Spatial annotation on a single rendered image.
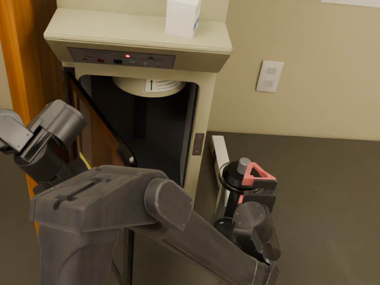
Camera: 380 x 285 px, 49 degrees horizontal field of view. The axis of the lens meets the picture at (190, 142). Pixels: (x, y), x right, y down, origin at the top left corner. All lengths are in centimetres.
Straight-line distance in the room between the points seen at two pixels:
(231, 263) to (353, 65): 100
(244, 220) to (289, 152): 77
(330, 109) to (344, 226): 47
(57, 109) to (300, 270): 74
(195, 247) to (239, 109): 98
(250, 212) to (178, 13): 37
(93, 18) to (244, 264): 50
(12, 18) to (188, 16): 29
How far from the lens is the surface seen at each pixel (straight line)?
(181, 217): 46
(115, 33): 74
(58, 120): 71
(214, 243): 59
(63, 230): 40
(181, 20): 74
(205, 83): 90
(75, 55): 81
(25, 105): 86
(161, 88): 93
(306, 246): 120
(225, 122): 150
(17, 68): 82
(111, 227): 40
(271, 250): 79
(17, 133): 67
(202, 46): 73
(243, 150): 143
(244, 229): 72
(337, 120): 162
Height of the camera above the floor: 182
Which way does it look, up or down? 39 degrees down
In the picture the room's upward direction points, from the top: 8 degrees clockwise
